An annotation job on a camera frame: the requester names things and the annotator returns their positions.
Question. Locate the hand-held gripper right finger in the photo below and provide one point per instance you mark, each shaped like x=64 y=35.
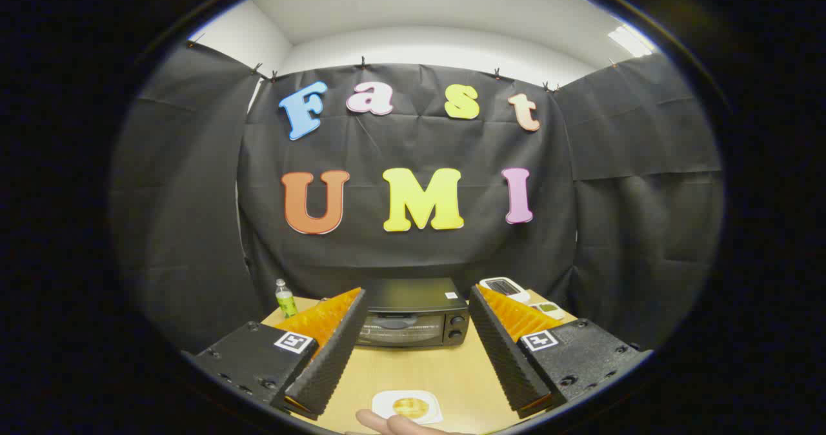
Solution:
x=506 y=357

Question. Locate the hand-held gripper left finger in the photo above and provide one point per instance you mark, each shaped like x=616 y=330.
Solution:
x=335 y=351

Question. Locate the golden bread bun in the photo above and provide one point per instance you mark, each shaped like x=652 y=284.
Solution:
x=410 y=406

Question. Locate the black toaster oven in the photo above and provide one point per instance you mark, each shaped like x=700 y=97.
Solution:
x=413 y=296

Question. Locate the white pop-up toaster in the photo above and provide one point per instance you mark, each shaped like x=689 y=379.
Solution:
x=510 y=291

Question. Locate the small white flat gadget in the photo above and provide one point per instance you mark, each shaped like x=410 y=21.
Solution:
x=550 y=308

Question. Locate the green label drink bottle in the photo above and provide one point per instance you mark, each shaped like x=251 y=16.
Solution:
x=286 y=303

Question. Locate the white square plate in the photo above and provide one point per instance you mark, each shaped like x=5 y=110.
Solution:
x=384 y=401

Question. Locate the ceiling light panel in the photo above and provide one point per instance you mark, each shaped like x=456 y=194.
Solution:
x=631 y=40

